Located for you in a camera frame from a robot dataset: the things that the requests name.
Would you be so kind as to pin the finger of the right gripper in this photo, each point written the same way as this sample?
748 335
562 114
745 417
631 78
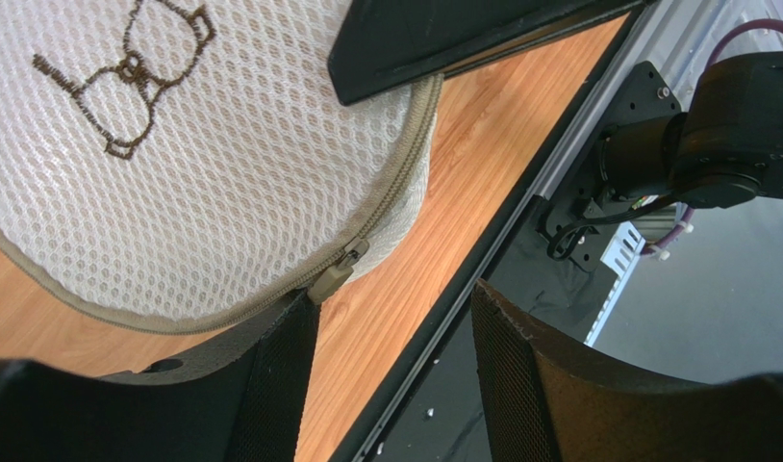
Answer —
383 45

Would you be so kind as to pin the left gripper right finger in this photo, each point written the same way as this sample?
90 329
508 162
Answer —
548 397

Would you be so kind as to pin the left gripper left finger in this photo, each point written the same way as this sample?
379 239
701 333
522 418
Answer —
239 396

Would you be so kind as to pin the metal zipper pull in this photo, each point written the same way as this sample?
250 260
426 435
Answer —
336 275

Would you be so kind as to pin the round white bag lid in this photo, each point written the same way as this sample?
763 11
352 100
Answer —
179 166

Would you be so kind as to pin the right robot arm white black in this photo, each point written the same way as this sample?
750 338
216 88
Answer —
724 150

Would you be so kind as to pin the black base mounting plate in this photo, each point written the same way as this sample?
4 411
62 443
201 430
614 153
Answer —
429 406

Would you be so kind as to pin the aluminium frame rail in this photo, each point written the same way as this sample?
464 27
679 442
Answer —
678 38

